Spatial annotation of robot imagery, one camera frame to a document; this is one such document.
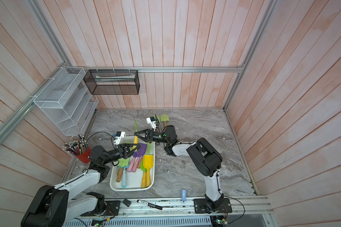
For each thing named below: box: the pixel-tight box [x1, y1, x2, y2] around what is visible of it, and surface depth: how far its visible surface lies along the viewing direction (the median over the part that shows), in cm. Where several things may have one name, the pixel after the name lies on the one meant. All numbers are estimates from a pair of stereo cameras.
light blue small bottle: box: [181, 189, 187, 203], surface depth 78 cm
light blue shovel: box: [121, 164, 130, 188], surface depth 81 cm
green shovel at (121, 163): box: [116, 157, 130, 183], surface depth 82 cm
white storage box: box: [109, 135, 156, 192], surface depth 85 cm
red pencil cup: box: [73, 146, 92, 164], surface depth 86 cm
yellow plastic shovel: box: [142, 154, 154, 188], surface depth 90 cm
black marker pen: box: [136, 199, 163, 211], surface depth 76 cm
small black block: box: [122, 198, 132, 208], surface depth 77 cm
